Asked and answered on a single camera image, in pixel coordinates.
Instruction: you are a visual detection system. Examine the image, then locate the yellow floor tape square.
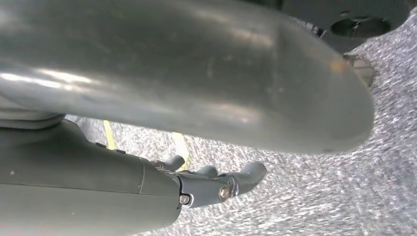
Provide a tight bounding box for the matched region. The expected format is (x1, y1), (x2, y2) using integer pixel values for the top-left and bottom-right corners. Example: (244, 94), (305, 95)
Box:
(103, 119), (190, 172)

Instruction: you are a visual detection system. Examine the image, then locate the black robot leg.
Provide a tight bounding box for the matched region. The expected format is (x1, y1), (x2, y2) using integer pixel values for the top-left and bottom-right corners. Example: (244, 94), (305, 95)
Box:
(280, 0), (411, 55)

